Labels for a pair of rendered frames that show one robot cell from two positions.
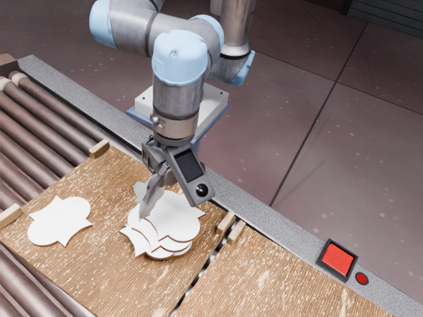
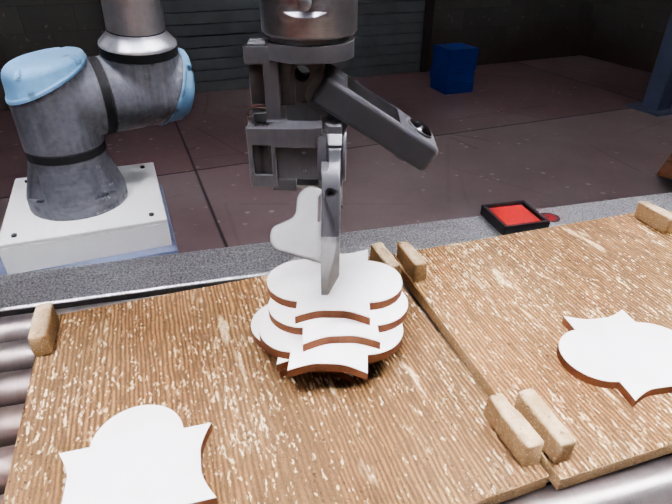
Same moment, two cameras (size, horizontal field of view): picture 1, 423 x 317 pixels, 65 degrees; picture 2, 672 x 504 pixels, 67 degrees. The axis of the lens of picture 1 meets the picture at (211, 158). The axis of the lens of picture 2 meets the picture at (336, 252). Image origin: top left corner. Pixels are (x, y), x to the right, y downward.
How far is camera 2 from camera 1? 0.47 m
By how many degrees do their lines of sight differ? 35
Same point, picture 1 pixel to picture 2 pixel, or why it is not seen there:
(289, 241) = (455, 239)
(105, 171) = (104, 350)
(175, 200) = (310, 266)
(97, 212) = (187, 407)
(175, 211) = not seen: hidden behind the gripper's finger
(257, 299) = (531, 298)
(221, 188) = not seen: hidden behind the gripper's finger
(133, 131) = (62, 283)
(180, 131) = (354, 12)
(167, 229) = (358, 298)
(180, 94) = not seen: outside the picture
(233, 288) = (498, 311)
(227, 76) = (166, 100)
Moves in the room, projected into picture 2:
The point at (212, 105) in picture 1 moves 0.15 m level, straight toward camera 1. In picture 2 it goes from (151, 185) to (195, 213)
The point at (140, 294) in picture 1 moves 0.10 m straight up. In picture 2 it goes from (430, 426) to (443, 340)
